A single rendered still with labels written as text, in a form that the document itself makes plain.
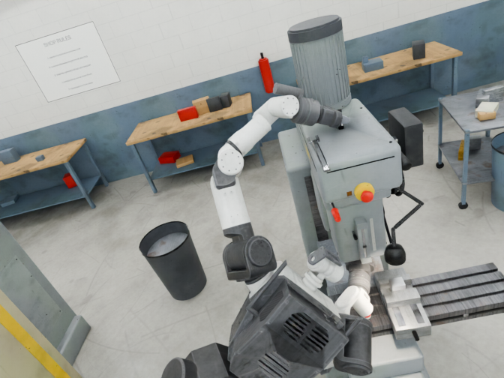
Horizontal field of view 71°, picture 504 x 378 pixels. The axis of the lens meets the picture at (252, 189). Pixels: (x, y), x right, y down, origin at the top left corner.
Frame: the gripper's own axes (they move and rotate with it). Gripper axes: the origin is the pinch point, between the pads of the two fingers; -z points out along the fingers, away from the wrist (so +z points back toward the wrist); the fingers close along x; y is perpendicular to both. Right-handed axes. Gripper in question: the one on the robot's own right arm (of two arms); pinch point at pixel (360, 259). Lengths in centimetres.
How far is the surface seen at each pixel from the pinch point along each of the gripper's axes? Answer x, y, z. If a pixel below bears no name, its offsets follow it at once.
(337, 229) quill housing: 5.7, -26.7, 11.1
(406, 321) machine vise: -17.7, 26.5, 11.4
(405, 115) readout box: -22, -49, -39
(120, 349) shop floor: 214, 124, -9
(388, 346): -9.0, 41.6, 15.0
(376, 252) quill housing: -7.8, -10.9, 7.0
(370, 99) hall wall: 12, 95, -438
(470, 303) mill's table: -45, 33, -6
